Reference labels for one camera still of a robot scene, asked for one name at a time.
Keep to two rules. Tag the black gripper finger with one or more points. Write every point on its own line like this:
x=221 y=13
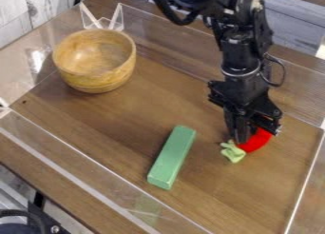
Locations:
x=240 y=127
x=268 y=124

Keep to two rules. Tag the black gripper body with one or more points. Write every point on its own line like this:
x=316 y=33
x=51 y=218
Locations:
x=244 y=92

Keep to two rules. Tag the red plush strawberry toy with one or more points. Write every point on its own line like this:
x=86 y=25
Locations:
x=235 y=151

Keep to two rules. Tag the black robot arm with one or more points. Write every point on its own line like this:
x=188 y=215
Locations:
x=244 y=38

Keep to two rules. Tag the green rectangular block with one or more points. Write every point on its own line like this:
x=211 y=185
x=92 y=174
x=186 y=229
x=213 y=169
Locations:
x=171 y=157

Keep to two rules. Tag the wooden bowl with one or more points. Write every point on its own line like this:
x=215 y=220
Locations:
x=96 y=59

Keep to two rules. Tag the black table clamp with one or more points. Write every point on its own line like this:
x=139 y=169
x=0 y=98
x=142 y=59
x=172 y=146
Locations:
x=40 y=220

